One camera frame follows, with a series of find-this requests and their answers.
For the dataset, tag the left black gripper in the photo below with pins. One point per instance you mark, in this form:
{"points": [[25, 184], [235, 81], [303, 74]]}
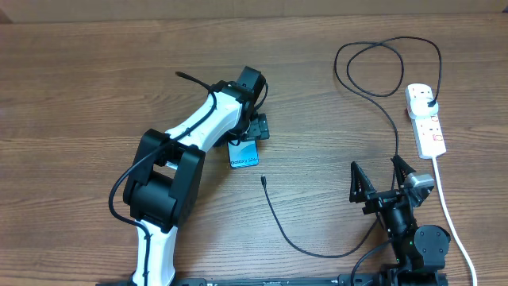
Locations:
{"points": [[258, 128]]}

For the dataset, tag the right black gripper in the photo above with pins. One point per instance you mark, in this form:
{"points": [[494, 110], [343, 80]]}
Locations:
{"points": [[358, 195]]}

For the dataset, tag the Samsung Galaxy smartphone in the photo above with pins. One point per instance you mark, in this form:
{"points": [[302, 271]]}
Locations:
{"points": [[243, 154]]}

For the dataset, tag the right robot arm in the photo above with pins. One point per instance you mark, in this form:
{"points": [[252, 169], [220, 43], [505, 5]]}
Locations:
{"points": [[419, 250]]}

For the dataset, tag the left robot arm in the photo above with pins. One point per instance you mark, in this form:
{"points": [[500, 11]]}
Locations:
{"points": [[162, 184]]}

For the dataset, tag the white power strip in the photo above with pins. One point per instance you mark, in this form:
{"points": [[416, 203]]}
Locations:
{"points": [[428, 134]]}

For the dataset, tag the white USB wall charger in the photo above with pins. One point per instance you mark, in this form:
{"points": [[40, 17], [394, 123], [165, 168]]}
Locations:
{"points": [[422, 108]]}

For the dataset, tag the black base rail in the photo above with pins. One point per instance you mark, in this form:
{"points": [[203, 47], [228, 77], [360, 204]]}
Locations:
{"points": [[274, 281]]}

